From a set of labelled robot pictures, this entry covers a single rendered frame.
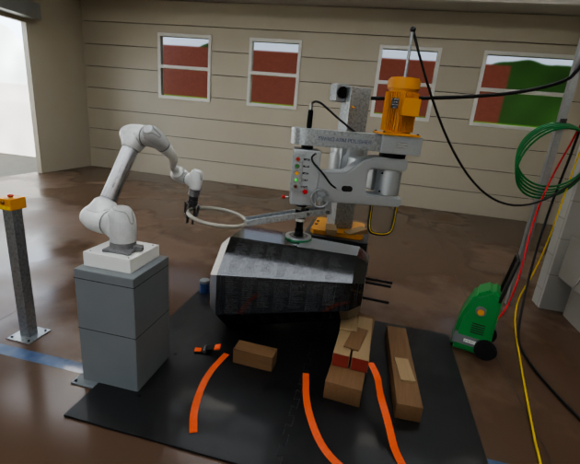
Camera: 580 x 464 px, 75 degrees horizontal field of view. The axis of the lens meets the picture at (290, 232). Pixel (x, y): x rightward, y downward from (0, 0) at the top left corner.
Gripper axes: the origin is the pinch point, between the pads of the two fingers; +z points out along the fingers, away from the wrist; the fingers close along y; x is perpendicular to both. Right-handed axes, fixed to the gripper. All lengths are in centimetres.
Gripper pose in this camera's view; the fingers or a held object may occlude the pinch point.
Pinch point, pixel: (190, 219)
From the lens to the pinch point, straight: 317.5
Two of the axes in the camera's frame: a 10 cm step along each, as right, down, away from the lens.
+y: 9.5, 2.7, -1.5
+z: -2.1, 9.3, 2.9
